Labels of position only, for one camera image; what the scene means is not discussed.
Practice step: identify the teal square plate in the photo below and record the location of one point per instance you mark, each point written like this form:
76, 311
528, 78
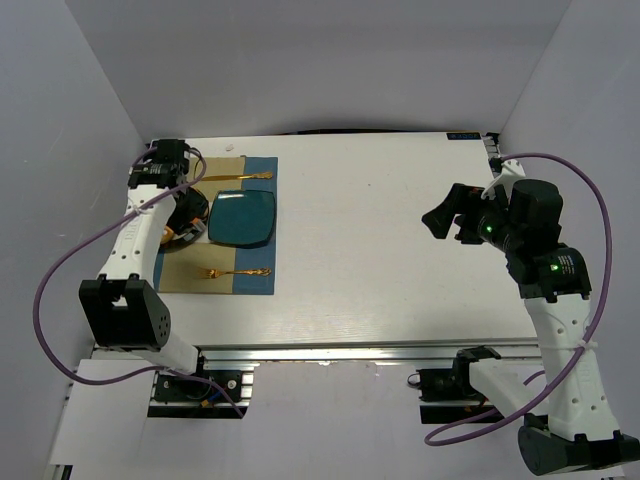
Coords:
242, 218

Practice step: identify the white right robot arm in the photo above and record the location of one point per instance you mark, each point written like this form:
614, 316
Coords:
573, 428

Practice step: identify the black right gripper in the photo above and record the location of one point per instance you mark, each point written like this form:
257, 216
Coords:
467, 220

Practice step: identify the small orange bread roll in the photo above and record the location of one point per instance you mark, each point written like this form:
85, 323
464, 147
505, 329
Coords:
167, 235

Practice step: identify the dark round bread plate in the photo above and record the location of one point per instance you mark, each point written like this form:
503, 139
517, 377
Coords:
189, 219

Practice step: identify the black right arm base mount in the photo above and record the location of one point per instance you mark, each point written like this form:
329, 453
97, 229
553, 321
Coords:
446, 394

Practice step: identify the blue and beige placemat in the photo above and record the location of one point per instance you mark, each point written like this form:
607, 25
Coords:
176, 271

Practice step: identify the aluminium table edge rail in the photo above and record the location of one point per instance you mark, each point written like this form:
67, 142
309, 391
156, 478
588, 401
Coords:
519, 351

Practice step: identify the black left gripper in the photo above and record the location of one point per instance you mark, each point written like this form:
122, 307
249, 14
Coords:
186, 220

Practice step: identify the blue label sticker right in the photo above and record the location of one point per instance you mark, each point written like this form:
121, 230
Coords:
463, 136

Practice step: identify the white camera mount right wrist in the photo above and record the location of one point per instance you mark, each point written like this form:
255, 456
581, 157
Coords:
506, 173

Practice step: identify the gold butter knife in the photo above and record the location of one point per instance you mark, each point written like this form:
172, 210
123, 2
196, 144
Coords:
258, 176

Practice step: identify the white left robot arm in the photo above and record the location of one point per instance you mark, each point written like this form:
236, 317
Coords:
124, 311

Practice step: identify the gold fork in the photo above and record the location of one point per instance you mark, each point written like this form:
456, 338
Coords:
206, 273

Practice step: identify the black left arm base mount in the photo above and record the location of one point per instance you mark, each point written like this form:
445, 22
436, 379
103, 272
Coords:
177, 398

